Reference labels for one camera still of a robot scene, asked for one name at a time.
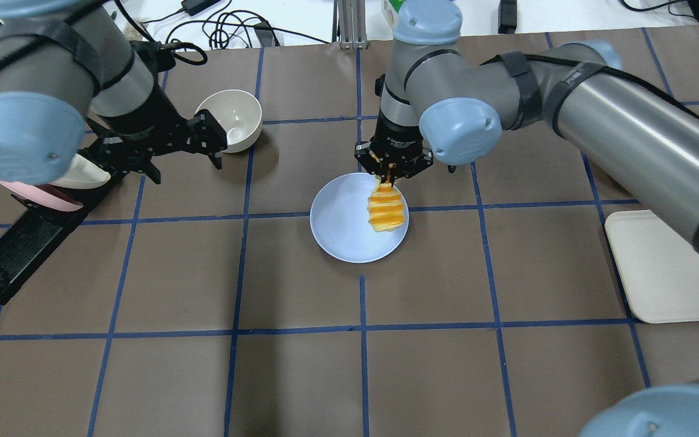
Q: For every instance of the cream plate in rack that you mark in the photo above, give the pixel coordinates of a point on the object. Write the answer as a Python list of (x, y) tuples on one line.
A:
[(82, 175)]

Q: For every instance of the light blue plate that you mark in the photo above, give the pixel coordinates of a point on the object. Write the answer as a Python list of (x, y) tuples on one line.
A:
[(338, 221)]

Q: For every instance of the aluminium frame post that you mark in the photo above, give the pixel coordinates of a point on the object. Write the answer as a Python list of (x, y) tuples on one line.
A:
[(349, 25)]

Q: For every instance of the white rectangular tray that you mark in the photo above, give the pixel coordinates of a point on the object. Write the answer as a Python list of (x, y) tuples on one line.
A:
[(659, 270)]

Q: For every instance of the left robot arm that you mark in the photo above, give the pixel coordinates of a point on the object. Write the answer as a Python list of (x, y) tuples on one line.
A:
[(61, 61)]

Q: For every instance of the pink plate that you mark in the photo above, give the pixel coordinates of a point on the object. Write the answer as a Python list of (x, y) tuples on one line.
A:
[(45, 195)]

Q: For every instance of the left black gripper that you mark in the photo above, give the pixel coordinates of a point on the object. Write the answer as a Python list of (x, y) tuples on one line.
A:
[(150, 125)]

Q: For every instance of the black plate rack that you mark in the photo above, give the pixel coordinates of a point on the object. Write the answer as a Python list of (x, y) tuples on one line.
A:
[(30, 241)]

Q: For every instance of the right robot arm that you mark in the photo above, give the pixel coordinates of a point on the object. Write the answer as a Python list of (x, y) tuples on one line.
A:
[(435, 107)]

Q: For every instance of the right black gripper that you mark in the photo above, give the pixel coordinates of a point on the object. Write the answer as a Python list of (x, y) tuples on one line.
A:
[(397, 138)]

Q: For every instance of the striped yellow bread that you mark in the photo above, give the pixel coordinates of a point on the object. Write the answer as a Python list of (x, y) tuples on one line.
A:
[(385, 208)]

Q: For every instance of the white bowl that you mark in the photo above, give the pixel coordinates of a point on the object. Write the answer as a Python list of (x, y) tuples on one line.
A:
[(239, 113)]

